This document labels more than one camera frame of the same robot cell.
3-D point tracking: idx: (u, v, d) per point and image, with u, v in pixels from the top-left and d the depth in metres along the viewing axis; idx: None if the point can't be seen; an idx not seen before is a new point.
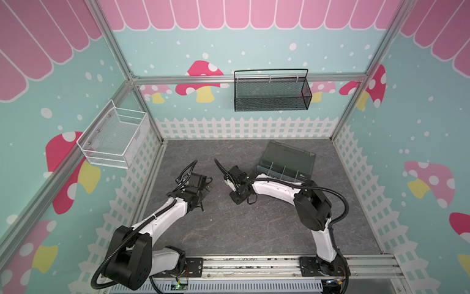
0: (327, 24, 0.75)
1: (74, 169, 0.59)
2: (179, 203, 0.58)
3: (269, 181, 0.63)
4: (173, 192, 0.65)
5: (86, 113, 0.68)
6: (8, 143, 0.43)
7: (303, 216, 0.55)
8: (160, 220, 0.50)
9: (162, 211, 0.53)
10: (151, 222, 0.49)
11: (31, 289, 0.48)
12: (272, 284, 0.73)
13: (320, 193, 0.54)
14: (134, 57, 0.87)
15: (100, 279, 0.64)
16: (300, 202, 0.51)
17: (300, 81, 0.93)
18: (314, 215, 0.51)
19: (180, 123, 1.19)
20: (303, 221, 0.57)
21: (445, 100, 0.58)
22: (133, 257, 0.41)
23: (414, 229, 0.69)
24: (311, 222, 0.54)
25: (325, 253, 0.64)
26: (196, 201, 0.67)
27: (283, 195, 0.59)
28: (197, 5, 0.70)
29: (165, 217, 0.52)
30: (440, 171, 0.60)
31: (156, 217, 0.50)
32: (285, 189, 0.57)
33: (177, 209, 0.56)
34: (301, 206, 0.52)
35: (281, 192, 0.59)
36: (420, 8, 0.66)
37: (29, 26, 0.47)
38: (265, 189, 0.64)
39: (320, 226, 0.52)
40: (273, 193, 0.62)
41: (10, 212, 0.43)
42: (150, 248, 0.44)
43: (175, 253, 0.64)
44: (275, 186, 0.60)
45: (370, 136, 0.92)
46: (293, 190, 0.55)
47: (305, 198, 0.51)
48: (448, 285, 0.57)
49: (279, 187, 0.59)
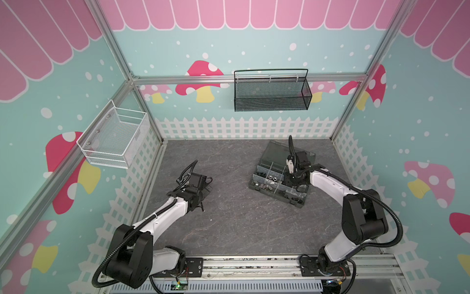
0: (327, 25, 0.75)
1: (74, 168, 0.60)
2: (179, 203, 0.58)
3: (326, 174, 0.62)
4: (174, 192, 0.63)
5: (86, 113, 0.68)
6: (8, 143, 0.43)
7: (346, 219, 0.50)
8: (160, 219, 0.50)
9: (161, 210, 0.53)
10: (152, 220, 0.49)
11: (30, 289, 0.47)
12: (272, 284, 0.73)
13: (380, 210, 0.48)
14: (134, 57, 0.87)
15: (101, 277, 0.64)
16: (349, 201, 0.47)
17: (300, 81, 0.93)
18: (359, 226, 0.47)
19: (180, 123, 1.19)
20: (344, 225, 0.52)
21: (446, 99, 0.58)
22: (133, 256, 0.42)
23: (414, 229, 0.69)
24: (351, 231, 0.49)
25: (334, 253, 0.63)
26: (196, 201, 0.67)
27: (336, 195, 0.56)
28: (197, 5, 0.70)
29: (165, 215, 0.52)
30: (440, 171, 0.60)
31: (158, 216, 0.51)
32: (341, 188, 0.54)
33: (177, 208, 0.57)
34: (348, 207, 0.48)
35: (336, 190, 0.56)
36: (420, 8, 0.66)
37: (29, 25, 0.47)
38: (319, 182, 0.64)
39: (360, 241, 0.47)
40: (327, 189, 0.60)
41: (10, 212, 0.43)
42: (151, 247, 0.44)
43: (175, 253, 0.64)
44: (331, 180, 0.58)
45: (370, 136, 0.92)
46: (349, 192, 0.51)
47: (358, 201, 0.48)
48: (449, 285, 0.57)
49: (336, 184, 0.56)
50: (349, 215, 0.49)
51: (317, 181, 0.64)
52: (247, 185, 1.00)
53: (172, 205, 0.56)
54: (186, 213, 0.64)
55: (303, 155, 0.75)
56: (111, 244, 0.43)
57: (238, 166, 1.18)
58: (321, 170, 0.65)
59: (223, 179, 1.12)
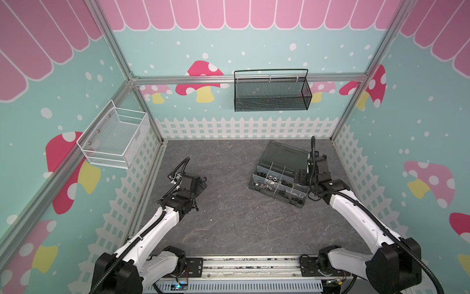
0: (327, 25, 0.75)
1: (74, 168, 0.60)
2: (167, 215, 0.53)
3: (355, 206, 0.52)
4: (162, 201, 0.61)
5: (86, 113, 0.68)
6: (8, 143, 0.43)
7: (376, 267, 0.43)
8: (146, 241, 0.46)
9: (146, 229, 0.49)
10: (137, 244, 0.45)
11: (30, 289, 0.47)
12: (272, 284, 0.73)
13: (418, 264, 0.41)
14: (134, 57, 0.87)
15: None
16: (386, 255, 0.40)
17: (300, 81, 0.94)
18: (392, 282, 0.40)
19: (180, 123, 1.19)
20: (370, 268, 0.45)
21: (446, 99, 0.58)
22: (116, 289, 0.39)
23: (415, 229, 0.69)
24: (378, 278, 0.43)
25: (338, 261, 0.62)
26: (188, 208, 0.62)
27: (365, 233, 0.48)
28: (197, 4, 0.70)
29: (153, 233, 0.48)
30: (440, 171, 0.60)
31: (142, 238, 0.47)
32: (373, 229, 0.46)
33: (166, 222, 0.52)
34: (382, 258, 0.41)
35: (365, 229, 0.47)
36: (421, 8, 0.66)
37: (29, 26, 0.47)
38: (346, 212, 0.53)
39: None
40: (354, 223, 0.51)
41: (10, 212, 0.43)
42: (136, 274, 0.41)
43: (172, 258, 0.63)
44: (361, 216, 0.49)
45: (370, 136, 0.92)
46: (384, 238, 0.43)
47: (395, 255, 0.40)
48: (450, 285, 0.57)
49: (366, 222, 0.47)
50: (380, 265, 0.42)
51: (344, 209, 0.54)
52: (247, 185, 1.00)
53: (160, 219, 0.52)
54: (179, 221, 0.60)
55: (322, 166, 0.62)
56: (94, 275, 0.40)
57: (238, 166, 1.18)
58: (349, 198, 0.54)
59: (223, 179, 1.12)
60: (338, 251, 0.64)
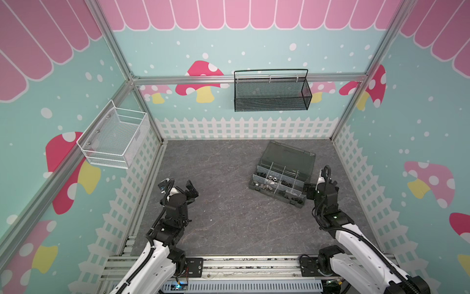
0: (327, 25, 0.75)
1: (74, 169, 0.59)
2: (156, 252, 0.53)
3: (360, 241, 0.52)
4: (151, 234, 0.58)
5: (86, 113, 0.68)
6: (8, 143, 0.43)
7: None
8: (133, 284, 0.46)
9: (132, 274, 0.48)
10: (123, 291, 0.45)
11: (30, 290, 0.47)
12: (272, 284, 0.73)
13: None
14: (134, 57, 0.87)
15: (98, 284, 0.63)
16: None
17: (300, 81, 0.93)
18: None
19: (180, 123, 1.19)
20: None
21: (445, 99, 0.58)
22: None
23: (415, 229, 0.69)
24: None
25: (339, 268, 0.62)
26: (180, 233, 0.60)
27: (370, 270, 0.49)
28: (197, 4, 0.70)
29: (141, 274, 0.48)
30: (440, 171, 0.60)
31: (130, 283, 0.46)
32: (379, 267, 0.46)
33: (155, 260, 0.52)
34: None
35: (371, 266, 0.48)
36: (421, 8, 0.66)
37: (29, 26, 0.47)
38: (351, 246, 0.54)
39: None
40: (358, 258, 0.52)
41: (10, 212, 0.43)
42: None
43: (167, 267, 0.62)
44: (366, 252, 0.49)
45: (370, 136, 0.92)
46: (391, 277, 0.43)
47: None
48: (450, 285, 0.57)
49: (373, 258, 0.48)
50: None
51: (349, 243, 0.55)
52: (247, 185, 1.00)
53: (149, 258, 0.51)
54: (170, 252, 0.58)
55: (333, 199, 0.61)
56: None
57: (238, 166, 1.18)
58: (354, 233, 0.55)
59: (223, 179, 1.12)
60: (343, 261, 0.62)
